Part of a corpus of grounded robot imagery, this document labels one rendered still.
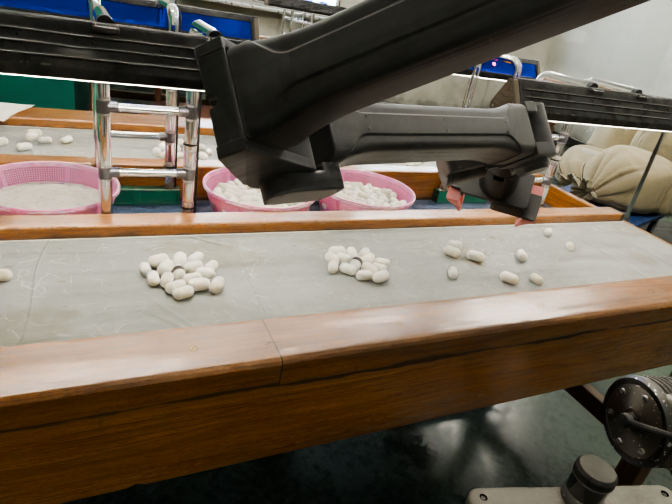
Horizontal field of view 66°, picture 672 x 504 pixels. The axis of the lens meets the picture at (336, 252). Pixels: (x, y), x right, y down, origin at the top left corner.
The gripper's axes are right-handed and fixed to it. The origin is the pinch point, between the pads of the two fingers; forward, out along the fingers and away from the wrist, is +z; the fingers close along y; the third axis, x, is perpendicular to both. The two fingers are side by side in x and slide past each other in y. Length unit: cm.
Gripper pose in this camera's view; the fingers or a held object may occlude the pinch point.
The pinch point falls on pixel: (488, 213)
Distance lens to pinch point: 92.8
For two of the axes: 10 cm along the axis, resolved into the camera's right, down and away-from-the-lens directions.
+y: 9.2, 3.0, -2.5
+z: 1.0, 4.5, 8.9
